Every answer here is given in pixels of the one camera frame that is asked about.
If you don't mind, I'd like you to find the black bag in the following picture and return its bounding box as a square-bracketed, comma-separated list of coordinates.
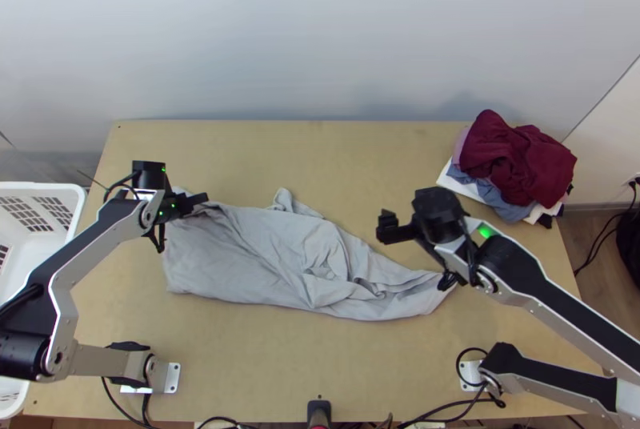
[615, 208, 640, 290]

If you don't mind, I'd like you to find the white laundry basket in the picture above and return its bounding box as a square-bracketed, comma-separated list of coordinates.
[0, 181, 89, 420]

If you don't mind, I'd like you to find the pile of folded clothes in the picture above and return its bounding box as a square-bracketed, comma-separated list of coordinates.
[435, 108, 578, 230]

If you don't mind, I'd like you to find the grey t-shirt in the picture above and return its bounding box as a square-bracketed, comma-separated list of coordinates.
[162, 186, 454, 323]

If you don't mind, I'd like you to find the black cable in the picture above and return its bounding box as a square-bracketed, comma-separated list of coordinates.
[574, 197, 640, 278]
[101, 376, 151, 429]
[399, 346, 507, 426]

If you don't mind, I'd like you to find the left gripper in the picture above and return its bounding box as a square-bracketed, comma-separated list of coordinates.
[174, 190, 210, 220]

